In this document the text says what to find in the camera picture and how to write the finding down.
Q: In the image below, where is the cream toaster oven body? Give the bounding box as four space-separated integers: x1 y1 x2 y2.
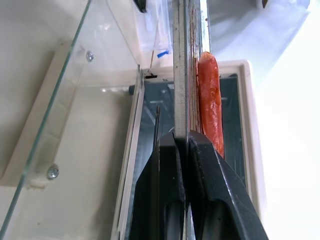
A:
109 59 266 240

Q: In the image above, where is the black rounded object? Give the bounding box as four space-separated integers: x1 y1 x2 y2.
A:
133 0 149 14

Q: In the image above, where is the red-orange sausage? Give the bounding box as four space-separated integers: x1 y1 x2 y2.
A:
196 51 225 159

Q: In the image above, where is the thin dark oven rack rod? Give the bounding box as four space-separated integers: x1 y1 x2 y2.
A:
152 104 161 154

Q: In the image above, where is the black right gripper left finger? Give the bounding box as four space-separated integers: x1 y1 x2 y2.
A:
129 131 188 240

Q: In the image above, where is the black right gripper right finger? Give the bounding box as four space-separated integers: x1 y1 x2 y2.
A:
188 129 270 240

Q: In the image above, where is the clear plastic bag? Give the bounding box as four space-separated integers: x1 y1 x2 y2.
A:
136 0 175 55

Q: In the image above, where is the glass toaster oven door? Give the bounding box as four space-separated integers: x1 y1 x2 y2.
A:
0 0 145 240

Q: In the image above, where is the cream oven door handle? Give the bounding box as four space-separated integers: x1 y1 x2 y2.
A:
0 41 81 188

